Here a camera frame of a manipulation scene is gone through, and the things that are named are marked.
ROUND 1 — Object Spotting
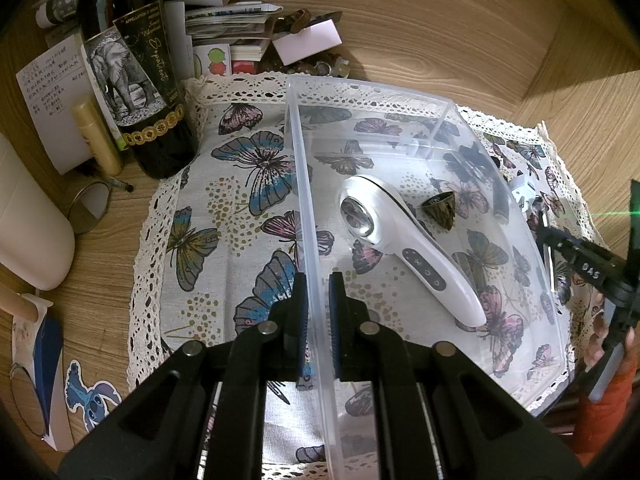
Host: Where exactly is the yellow lip balm tube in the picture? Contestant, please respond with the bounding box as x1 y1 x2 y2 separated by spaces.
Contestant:
70 96 122 177

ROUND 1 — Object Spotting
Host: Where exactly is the clear plastic storage bin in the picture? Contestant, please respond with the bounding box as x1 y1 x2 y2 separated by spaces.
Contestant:
285 76 570 479

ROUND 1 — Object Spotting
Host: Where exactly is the white handwritten note card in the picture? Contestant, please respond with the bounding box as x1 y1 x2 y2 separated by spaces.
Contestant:
16 34 93 174

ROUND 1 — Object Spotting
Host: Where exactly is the white handheld massager device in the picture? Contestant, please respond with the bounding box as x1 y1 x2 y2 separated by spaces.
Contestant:
338 174 486 327

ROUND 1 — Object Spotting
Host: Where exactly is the butterfly print lace cloth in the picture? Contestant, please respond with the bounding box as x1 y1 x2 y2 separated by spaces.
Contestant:
128 75 599 414

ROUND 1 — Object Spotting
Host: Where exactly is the small white card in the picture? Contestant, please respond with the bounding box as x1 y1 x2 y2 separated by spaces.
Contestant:
272 20 342 66

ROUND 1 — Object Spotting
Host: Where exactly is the black clip tool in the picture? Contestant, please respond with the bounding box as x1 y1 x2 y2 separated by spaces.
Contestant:
458 142 496 182

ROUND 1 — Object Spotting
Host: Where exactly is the silver metal pen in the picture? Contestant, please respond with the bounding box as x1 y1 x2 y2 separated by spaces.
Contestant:
536 206 555 292

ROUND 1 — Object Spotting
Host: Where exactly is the blue stitch sticker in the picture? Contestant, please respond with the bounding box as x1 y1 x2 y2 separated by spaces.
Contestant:
64 360 122 432

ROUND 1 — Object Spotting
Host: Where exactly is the round metal mirror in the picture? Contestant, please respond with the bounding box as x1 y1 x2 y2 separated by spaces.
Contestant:
67 180 111 235

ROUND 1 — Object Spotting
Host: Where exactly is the white power adapter plug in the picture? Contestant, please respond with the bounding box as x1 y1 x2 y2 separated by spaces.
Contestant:
509 174 537 208

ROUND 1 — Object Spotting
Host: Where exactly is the person right hand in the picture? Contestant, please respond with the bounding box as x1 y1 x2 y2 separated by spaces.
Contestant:
584 311 637 375

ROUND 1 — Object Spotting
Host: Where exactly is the dark wine bottle elephant label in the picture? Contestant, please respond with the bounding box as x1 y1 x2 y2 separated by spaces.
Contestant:
77 0 198 179

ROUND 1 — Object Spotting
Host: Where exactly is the black gold lighter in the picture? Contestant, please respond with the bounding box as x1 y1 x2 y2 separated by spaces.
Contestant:
491 177 510 226

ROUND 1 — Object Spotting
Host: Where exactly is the stack of papers and books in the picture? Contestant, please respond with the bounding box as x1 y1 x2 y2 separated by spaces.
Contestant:
36 0 342 79

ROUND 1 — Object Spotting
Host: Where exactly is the dark patterned cone cap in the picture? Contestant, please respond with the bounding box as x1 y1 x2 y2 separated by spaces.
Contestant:
421 191 456 231

